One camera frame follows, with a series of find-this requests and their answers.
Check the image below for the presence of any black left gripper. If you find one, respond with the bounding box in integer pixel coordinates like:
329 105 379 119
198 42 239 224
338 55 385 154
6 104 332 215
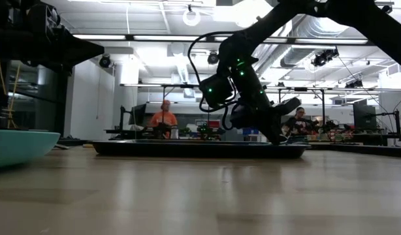
24 27 105 74

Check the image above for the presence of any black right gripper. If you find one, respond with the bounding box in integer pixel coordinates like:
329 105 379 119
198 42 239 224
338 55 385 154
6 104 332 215
231 63 302 145

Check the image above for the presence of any teal plate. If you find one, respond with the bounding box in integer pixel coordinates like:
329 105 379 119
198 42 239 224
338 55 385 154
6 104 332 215
0 129 61 169

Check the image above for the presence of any black plastic tray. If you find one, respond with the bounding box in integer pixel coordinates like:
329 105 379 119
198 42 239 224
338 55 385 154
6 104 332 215
91 139 311 160

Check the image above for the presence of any black ceiling fixture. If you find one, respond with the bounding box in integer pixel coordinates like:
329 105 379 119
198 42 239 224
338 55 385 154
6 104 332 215
99 54 112 69
311 48 340 68
206 51 220 65

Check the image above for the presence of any person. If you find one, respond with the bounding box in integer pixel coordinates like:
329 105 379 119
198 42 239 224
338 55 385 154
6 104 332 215
281 106 319 136
150 99 178 140

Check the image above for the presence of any black computer monitor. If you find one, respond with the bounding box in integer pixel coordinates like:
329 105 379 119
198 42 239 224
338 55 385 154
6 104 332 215
353 104 377 130
128 103 148 127

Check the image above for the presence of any black overhead beam with lights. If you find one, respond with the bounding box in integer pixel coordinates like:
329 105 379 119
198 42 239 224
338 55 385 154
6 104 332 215
72 33 377 46

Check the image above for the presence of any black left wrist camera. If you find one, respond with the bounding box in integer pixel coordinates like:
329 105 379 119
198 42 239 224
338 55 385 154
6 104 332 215
25 1 61 32

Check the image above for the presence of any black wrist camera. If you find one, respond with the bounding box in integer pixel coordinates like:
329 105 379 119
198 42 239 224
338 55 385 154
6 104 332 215
199 74 236 109
25 1 61 32

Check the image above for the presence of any black background rig frame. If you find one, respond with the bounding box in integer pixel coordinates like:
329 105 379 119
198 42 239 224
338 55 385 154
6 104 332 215
265 86 401 128
120 83 201 131

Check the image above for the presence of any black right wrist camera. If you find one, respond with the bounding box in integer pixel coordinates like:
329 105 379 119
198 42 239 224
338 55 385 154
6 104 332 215
199 74 236 109

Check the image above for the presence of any silver air duct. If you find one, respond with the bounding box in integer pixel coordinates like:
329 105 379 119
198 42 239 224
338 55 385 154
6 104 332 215
280 16 351 68

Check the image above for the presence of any orange-yellow cable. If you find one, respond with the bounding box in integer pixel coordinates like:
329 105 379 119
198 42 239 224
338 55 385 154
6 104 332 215
0 60 22 130

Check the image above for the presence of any black table frame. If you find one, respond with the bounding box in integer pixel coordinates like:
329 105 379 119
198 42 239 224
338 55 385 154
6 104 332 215
56 138 401 159

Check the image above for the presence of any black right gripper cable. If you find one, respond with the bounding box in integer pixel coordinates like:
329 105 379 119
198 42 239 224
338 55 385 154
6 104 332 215
187 31 236 114

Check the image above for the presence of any white cable ring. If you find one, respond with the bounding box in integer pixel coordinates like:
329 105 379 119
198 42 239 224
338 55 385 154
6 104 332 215
182 8 201 27

